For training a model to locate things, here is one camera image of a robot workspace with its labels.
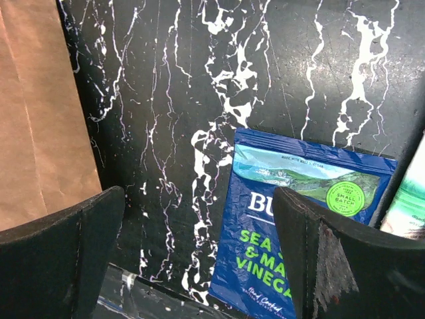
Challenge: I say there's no blue sea salt chips bag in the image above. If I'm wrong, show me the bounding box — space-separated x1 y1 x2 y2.
209 128 397 318

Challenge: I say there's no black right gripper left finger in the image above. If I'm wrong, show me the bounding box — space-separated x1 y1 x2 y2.
1 186 126 318

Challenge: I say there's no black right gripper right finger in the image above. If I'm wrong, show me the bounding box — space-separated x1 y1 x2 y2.
272 187 424 318

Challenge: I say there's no brown paper bag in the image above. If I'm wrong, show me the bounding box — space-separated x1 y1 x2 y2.
1 1 101 230

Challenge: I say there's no teal candy snack bag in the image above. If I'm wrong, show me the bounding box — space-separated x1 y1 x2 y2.
381 140 425 241

